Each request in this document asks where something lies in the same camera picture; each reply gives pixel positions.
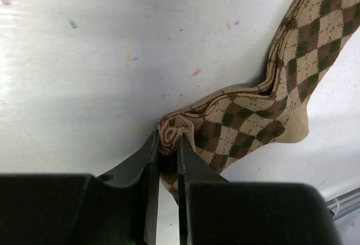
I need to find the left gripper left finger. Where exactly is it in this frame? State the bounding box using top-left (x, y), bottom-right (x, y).
top-left (1, 132), bottom-right (160, 244)

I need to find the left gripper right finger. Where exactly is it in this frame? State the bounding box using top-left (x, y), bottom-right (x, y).
top-left (177, 137), bottom-right (341, 244)

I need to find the brown argyle sock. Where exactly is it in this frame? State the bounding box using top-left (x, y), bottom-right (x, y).
top-left (157, 0), bottom-right (359, 198)

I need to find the aluminium table frame rail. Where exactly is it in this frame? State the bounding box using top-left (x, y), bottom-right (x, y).
top-left (326, 188), bottom-right (359, 220)

